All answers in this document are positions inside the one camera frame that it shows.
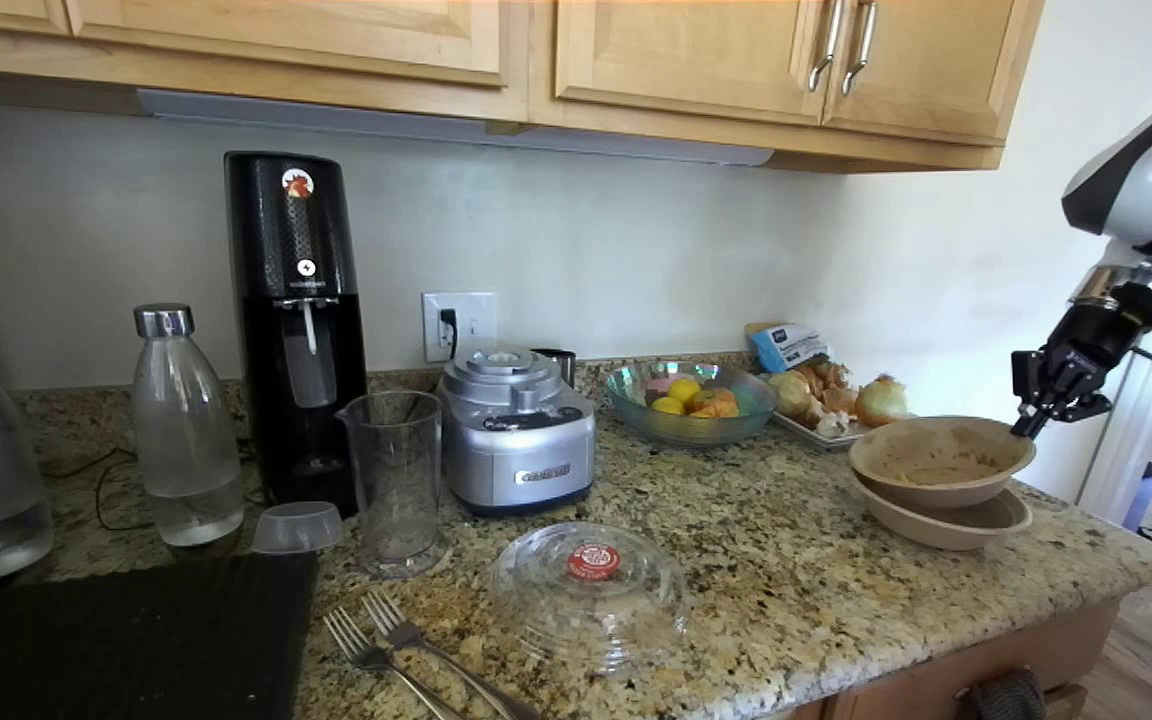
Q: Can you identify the small blue container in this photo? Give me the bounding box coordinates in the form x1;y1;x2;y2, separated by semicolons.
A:
1119;461;1152;535

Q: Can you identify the orange fruit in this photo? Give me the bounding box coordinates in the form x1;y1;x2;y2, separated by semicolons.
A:
690;384;743;422

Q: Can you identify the metal cabinet handle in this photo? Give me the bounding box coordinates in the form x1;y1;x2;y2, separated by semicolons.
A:
802;0;846;97
838;0;884;97

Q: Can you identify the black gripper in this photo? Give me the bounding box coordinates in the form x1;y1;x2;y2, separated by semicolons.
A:
1012;295;1147;440

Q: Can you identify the small clear plastic cap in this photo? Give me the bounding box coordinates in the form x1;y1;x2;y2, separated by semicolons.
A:
247;497;349;560

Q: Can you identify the silver fork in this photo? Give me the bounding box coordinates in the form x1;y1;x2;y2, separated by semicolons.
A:
358;590;531;720
321;603;454;720

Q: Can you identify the silver food processor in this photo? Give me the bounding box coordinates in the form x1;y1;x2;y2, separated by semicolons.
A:
434;342;600;517

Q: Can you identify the white rectangular plate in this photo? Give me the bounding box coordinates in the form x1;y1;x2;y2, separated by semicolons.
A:
768;404;932;453

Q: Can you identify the glass lid with red knob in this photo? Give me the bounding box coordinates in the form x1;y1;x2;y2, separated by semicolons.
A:
486;519;688;673

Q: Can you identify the clear bottle with metal cap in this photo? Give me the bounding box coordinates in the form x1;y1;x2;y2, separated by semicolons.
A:
129;299;247;552

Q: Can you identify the black soda maker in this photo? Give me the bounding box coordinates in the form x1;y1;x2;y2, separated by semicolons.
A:
224;148;373;517

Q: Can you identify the glass fruit bowl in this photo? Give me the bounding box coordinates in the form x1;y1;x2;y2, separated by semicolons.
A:
595;355;776;453

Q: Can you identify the blue white box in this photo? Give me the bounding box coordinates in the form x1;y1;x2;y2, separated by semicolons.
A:
749;314;831;376

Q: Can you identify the black ribbed mat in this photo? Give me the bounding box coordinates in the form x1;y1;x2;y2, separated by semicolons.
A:
0;552;325;720

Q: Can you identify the black drawer knob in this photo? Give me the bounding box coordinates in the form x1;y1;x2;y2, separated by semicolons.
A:
956;667;1049;720

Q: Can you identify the yellow lemon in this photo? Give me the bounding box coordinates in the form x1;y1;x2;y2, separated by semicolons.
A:
665;371;706;412

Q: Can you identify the white wall outlet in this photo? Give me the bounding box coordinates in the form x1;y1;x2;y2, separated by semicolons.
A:
419;287;503;366

